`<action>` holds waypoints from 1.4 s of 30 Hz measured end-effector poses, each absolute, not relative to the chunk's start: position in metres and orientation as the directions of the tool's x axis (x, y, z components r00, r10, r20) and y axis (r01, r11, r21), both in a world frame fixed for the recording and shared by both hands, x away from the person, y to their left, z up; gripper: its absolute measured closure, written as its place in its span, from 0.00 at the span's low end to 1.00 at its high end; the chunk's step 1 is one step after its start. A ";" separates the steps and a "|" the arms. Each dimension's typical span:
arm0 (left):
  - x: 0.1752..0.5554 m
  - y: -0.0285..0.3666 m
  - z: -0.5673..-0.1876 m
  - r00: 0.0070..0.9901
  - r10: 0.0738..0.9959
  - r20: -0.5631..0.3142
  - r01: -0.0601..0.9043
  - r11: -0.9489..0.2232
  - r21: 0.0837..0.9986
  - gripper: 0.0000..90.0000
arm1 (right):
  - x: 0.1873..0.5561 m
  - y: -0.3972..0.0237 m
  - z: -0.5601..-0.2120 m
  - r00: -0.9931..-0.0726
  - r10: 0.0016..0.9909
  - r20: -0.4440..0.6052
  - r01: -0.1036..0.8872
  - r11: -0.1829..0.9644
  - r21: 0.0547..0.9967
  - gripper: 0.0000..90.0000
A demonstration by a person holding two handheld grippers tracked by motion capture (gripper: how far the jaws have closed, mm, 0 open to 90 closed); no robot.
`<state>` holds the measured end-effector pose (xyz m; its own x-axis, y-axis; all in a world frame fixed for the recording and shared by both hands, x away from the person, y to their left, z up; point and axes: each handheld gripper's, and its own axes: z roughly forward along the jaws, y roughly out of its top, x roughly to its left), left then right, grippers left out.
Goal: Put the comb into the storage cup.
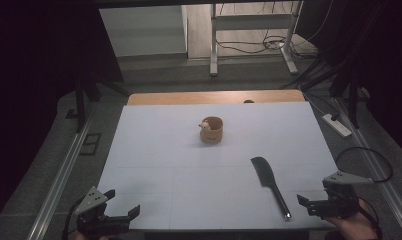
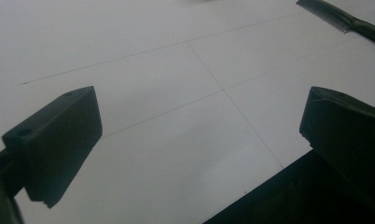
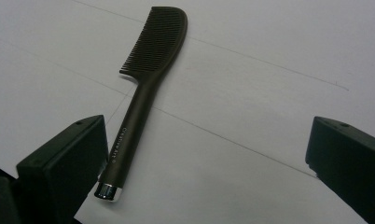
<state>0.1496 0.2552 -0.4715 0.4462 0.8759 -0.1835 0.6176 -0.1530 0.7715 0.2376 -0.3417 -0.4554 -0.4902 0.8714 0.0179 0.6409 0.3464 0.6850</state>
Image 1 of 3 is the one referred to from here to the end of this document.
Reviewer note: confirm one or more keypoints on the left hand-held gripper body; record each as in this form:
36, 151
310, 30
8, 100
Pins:
95, 220

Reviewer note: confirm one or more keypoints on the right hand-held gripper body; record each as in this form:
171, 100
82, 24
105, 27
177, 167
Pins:
340, 200

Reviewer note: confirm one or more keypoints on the tan round holder cup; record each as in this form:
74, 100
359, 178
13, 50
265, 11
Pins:
211, 133

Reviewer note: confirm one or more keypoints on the person's left hand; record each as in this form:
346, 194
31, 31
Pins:
89, 238

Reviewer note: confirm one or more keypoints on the person's right hand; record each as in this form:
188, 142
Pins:
355, 228

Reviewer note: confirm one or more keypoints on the black floor socket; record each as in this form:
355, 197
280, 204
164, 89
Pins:
90, 144

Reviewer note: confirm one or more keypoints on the white table cover sheet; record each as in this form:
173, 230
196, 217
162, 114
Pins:
189, 186

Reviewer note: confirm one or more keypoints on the white power strip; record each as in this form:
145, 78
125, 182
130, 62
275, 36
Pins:
337, 126

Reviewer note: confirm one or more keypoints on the black tripod stand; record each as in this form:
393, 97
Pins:
354, 100
79, 106

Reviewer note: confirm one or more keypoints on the small pale figure on cup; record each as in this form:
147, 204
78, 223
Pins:
205, 125

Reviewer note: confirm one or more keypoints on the small dark table grommet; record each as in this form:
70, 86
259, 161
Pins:
248, 101

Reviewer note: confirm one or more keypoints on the grey panel board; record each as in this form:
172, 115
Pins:
142, 33

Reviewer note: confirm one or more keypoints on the metal floor rail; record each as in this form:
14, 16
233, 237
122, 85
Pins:
59, 186
372, 160

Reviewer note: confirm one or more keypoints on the white metal stand frame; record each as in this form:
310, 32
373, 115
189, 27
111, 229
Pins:
252, 21

